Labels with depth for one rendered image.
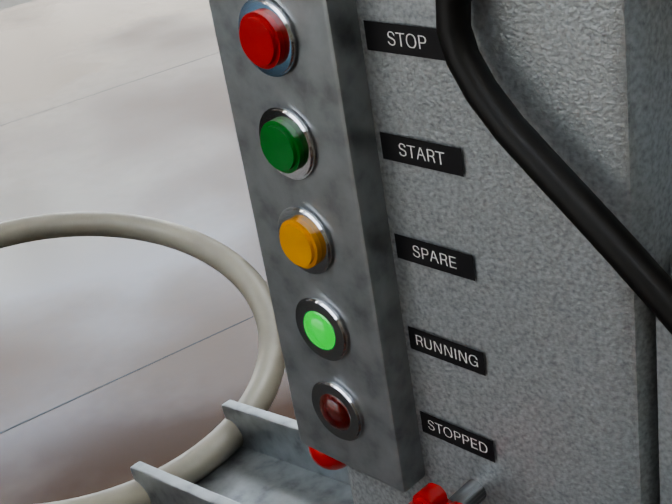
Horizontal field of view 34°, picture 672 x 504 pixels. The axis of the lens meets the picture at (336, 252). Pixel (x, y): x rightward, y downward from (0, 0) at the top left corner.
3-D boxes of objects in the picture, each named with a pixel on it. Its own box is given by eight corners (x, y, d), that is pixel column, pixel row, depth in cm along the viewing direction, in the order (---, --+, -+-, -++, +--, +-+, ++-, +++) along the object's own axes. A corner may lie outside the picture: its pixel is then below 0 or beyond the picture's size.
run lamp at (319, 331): (352, 348, 56) (345, 307, 55) (333, 361, 56) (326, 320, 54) (319, 335, 58) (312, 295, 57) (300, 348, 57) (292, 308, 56)
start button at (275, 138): (316, 170, 51) (307, 118, 50) (300, 179, 51) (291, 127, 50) (278, 161, 53) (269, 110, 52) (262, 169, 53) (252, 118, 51)
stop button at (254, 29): (298, 66, 49) (288, 8, 48) (281, 74, 48) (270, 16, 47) (259, 59, 51) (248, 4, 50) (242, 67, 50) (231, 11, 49)
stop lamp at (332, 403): (366, 428, 59) (360, 391, 58) (348, 442, 58) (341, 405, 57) (334, 414, 60) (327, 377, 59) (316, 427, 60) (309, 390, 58)
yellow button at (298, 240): (333, 266, 54) (325, 218, 53) (318, 276, 53) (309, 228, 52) (296, 254, 56) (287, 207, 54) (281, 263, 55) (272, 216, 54)
